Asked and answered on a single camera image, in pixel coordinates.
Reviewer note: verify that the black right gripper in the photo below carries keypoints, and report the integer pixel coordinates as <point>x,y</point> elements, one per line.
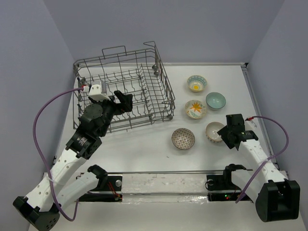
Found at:
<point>223,132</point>

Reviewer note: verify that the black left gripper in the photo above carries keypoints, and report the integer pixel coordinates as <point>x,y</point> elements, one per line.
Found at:
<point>125,100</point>

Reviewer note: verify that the orange flower bowl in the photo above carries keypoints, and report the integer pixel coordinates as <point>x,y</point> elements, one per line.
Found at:
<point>195,109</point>

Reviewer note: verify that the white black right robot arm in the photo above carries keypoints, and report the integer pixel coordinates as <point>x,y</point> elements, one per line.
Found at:
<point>275,196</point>

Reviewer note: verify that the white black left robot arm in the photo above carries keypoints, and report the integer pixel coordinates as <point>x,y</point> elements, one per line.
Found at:
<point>43,206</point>

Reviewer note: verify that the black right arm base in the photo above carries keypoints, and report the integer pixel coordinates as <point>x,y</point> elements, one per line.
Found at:
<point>220,190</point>

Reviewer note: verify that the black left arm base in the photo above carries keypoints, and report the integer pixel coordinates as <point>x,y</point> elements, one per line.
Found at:
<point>109,190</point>

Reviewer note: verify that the plain teal bowl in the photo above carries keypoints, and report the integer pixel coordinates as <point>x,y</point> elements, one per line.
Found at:
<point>215,100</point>

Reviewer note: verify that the brown patterned bowl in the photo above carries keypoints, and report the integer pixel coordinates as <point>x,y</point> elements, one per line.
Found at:
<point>183,138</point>

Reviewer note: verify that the teal yellow sun bowl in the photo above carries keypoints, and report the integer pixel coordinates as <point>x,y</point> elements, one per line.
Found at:
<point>196,83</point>

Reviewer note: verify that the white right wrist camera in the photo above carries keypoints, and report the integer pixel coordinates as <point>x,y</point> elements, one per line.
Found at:
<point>250,123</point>

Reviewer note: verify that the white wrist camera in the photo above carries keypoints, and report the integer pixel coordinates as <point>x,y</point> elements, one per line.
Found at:
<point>250,123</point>
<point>98,92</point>

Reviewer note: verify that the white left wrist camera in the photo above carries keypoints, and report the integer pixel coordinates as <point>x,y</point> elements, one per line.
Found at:
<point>98,92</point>

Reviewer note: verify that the grey wire dish rack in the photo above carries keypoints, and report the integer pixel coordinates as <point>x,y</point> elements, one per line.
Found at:
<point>140,73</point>

